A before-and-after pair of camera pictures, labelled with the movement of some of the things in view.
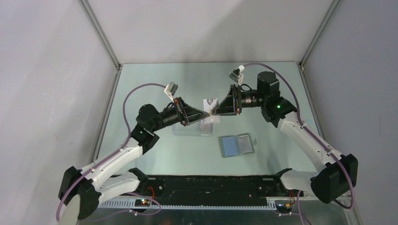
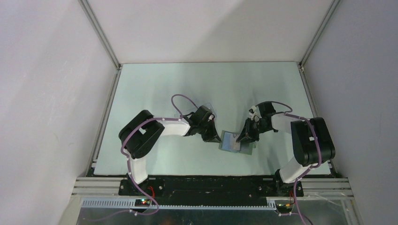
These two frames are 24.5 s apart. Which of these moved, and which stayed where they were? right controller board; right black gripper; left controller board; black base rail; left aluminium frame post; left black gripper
Moved: right black gripper; left black gripper
Stayed: left aluminium frame post; right controller board; black base rail; left controller board
